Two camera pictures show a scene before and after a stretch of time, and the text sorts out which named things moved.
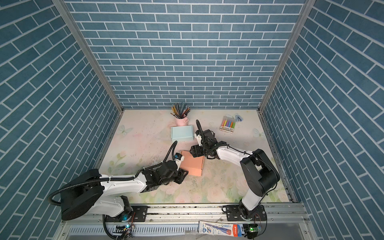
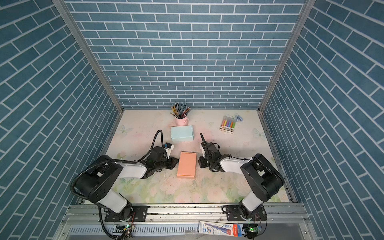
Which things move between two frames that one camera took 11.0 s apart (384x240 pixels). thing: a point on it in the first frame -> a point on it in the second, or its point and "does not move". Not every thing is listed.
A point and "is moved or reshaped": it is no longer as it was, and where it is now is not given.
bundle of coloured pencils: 179,110 does not move
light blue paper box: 182,133 does not move
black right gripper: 195,151 -> 201,162
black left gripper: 181,175 -> 171,162
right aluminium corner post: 286,54 does not move
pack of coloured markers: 227,124 does not move
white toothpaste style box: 220,228 does not move
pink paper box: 193,165 is moved or reshaped
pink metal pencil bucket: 181,122 does not move
